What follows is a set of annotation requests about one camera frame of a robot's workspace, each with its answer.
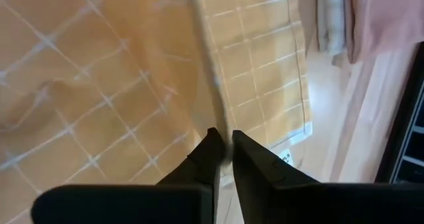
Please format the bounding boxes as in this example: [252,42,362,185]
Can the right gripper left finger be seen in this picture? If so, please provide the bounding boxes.
[31,127,229,224]

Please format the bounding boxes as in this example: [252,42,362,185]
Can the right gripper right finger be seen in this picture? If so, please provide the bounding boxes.
[231,130,424,224]

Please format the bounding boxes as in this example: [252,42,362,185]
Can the yellow plaid towel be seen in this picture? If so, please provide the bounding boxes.
[0,0,314,224]

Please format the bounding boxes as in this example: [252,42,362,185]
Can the white plaid towel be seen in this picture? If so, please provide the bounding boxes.
[316,0,348,58]

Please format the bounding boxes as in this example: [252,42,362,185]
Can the terracotta pink plaid towel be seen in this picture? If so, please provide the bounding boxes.
[344,0,424,64]

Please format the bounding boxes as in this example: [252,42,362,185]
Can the black aluminium table frame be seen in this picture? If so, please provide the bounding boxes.
[376,41,424,185]

